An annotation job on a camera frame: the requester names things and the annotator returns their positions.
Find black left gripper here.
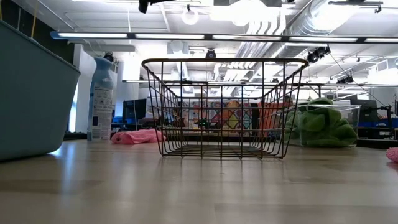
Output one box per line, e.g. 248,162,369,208
138,0,175,14

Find pink microfiber towel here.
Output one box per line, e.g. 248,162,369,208
111,128,167,145
385,146,398,164

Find teal plastic bin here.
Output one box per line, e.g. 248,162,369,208
0,19,81,162

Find long linear ceiling light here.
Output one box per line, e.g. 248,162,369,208
49,30,398,45

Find round white ceiling lamp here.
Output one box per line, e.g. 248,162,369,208
181,4,200,26

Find black computer monitor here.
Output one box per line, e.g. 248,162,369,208
121,98,148,126
349,98,379,124

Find light blue spray bottle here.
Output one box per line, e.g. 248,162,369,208
86,56,114,142

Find clear plastic container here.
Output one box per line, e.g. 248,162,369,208
284,103,362,148

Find dark wire basket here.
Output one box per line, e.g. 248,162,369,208
141,57,310,161

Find yellow hanging strap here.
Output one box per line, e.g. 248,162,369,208
30,2,40,39

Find colourful patterned wall panel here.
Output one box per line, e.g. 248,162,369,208
186,99,293,132

